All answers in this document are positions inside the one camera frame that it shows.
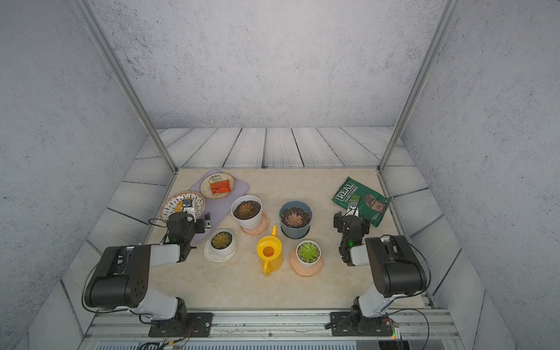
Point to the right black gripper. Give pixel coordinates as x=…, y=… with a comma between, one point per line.
x=340, y=222

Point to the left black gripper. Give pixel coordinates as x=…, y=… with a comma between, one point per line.
x=200, y=227

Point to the yellow watering can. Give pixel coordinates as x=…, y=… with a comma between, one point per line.
x=269, y=250

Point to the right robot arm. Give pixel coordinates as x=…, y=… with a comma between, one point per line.
x=396, y=272

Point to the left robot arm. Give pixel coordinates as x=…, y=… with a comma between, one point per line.
x=120, y=281

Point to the small white pot yellow-green succulent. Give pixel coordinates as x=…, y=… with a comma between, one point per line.
x=223, y=243

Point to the blue-grey pot pink succulent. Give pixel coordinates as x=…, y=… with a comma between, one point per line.
x=295, y=218

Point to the white pot dark succulent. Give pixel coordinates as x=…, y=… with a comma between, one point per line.
x=247, y=211

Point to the small white pot green succulent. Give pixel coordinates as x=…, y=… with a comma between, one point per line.
x=308, y=254

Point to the yellow dumplings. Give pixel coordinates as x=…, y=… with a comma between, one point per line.
x=178, y=207

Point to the white black striped plate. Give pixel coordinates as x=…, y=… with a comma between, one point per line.
x=196, y=200

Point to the green chips bag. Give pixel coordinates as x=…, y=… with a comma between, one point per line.
x=371, y=205

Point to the beige plate with leaf pattern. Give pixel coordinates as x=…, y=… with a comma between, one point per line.
x=217, y=177

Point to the lavender placemat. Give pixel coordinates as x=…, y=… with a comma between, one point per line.
x=220, y=208

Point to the red snack packet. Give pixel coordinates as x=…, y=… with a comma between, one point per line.
x=220, y=187

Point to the white saucer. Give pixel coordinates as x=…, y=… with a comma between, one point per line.
x=214, y=256

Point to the cork coaster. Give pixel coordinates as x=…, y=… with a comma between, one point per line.
x=261, y=228

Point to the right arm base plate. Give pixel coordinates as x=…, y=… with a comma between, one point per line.
x=347, y=324

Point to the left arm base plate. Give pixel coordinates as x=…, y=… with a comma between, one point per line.
x=183, y=325

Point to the aluminium rail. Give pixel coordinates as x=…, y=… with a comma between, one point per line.
x=279, y=329

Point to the right frame post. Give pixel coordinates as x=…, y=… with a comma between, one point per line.
x=430, y=57

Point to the frame post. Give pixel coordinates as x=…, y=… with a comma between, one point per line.
x=97, y=34
x=430, y=57

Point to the left frame post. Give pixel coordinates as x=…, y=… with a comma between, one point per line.
x=97, y=34

